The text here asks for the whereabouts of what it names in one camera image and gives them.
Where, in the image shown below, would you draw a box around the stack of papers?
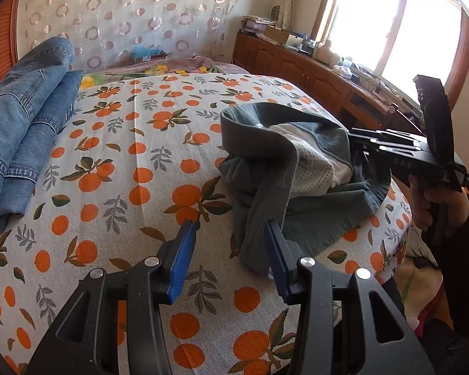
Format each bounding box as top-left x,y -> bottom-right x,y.
240,15 -> 279,34

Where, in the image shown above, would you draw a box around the bright window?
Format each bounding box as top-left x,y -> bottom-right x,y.
312,0 -> 465,100

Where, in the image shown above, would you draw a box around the person's right hand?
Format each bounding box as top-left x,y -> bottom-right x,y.
408,175 -> 469,240

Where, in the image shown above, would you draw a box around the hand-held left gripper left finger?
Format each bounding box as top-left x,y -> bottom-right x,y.
25,220 -> 198,375

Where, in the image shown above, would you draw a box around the dark wooden chair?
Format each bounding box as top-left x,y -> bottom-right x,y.
386,103 -> 427,135

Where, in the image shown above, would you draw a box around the circle pattern sheer curtain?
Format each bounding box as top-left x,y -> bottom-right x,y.
16,0 -> 246,74

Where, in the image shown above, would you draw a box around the cardboard box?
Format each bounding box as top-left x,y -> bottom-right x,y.
263,27 -> 298,45

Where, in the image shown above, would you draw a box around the orange fruit print bedsheet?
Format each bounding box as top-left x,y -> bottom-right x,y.
0,71 -> 413,375

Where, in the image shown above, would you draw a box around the wooden cabinet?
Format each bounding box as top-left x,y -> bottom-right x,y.
232,32 -> 426,134

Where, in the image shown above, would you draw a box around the floral blanket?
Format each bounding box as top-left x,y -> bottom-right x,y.
79,55 -> 251,87

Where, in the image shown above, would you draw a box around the blue box on bed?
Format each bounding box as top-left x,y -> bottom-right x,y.
131,46 -> 167,64

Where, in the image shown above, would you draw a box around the person's right forearm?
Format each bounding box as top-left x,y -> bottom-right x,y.
422,193 -> 469,375

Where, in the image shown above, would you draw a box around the grey-green pants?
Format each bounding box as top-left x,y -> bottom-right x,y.
217,102 -> 393,276

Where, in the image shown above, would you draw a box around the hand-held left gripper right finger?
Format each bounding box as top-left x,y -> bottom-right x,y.
264,220 -> 434,375

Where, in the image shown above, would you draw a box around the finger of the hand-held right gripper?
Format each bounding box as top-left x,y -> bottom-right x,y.
357,140 -> 425,159
348,127 -> 423,144

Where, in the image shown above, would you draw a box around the blue denim jeans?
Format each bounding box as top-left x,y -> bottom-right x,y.
0,37 -> 85,243

